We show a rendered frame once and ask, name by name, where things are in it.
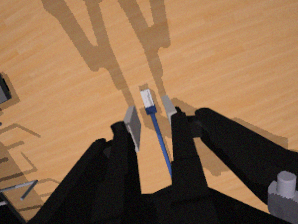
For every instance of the blue patch cable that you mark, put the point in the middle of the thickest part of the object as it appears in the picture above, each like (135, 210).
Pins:
(161, 142)

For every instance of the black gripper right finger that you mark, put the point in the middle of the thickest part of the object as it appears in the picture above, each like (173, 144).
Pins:
(262, 165)

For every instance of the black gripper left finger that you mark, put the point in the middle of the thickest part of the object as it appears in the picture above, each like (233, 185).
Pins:
(72, 201)

